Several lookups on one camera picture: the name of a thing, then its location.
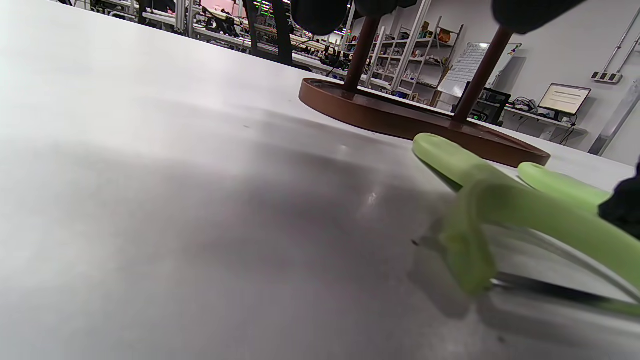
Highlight white whiteboard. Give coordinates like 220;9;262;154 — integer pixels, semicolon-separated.
437;42;523;99

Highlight black metal pole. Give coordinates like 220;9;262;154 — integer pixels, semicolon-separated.
270;0;294;66

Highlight wall socket strip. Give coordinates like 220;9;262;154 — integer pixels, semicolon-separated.
591;71;624;85

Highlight white storage shelf unit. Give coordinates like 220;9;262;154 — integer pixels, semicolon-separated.
369;15;464;101

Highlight lit computer monitor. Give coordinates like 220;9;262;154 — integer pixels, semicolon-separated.
537;82;593;116

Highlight brown wooden key rack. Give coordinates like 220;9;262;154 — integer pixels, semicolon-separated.
298;15;552;169

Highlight black dark monitor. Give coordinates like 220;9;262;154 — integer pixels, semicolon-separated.
452;82;512;126

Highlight person's right hand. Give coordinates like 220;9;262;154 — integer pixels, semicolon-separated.
597;157;640;241

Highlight person's left hand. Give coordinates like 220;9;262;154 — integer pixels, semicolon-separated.
290;0;586;36

